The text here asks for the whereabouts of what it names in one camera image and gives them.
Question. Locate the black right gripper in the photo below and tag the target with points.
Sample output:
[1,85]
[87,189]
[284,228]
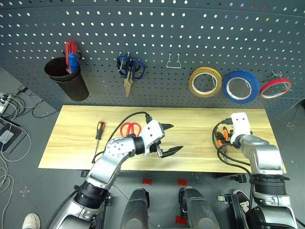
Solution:
[229,134]

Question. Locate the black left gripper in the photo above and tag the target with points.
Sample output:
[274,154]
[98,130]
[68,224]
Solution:
[161,140]

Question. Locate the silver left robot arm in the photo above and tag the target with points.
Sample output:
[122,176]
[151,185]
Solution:
[112,157]

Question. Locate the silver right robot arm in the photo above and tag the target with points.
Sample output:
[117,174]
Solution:
[264,162]

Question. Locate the blue tape roll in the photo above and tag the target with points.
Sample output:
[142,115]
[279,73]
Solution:
[255,84]

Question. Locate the thin red tape roll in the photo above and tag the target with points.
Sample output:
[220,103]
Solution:
[264,89]

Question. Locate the yellow tape roll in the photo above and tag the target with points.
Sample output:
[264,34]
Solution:
[194,86]

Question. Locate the silver hook with red tape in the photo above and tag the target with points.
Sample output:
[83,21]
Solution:
[277,73]

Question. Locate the dark grey perforated pegboard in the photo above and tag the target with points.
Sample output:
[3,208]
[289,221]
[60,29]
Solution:
[152,31]

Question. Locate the orange black pliers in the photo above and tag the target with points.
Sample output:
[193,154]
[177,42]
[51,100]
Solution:
[224,136]

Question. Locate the white caster wheel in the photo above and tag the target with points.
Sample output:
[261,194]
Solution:
[222,198]

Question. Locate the black white sneaker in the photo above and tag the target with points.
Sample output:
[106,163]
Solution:
[241,202]

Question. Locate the orange black screwdriver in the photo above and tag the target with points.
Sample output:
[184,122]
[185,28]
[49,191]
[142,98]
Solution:
[100,130]

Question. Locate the dark grey rounded shell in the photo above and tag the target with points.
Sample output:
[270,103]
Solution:
[197,210]
[135,210]

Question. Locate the black cup holder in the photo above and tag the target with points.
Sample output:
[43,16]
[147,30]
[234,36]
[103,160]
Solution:
[71,84]

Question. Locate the blue marker pen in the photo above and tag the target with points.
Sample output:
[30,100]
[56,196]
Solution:
[72,62]

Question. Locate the red utility knife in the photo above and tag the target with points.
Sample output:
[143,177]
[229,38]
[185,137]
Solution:
[69,48]

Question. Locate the grey flat device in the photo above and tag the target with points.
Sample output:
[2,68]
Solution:
[9,136]

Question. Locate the white shoe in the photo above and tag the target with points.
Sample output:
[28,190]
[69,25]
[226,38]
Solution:
[31,221]

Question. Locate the white power strip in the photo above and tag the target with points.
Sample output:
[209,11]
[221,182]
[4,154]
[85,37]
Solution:
[3,105]

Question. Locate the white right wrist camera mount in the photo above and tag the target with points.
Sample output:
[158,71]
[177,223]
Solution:
[240,125]

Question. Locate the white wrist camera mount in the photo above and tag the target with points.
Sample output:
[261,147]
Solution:
[240,125]
[151,133]

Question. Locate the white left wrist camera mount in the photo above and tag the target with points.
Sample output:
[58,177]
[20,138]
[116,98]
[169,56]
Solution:
[151,133]

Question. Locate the black table frame foot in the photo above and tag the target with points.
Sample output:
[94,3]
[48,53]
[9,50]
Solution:
[228,176]

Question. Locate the black table bracket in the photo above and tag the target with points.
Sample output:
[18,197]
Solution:
[83,173]

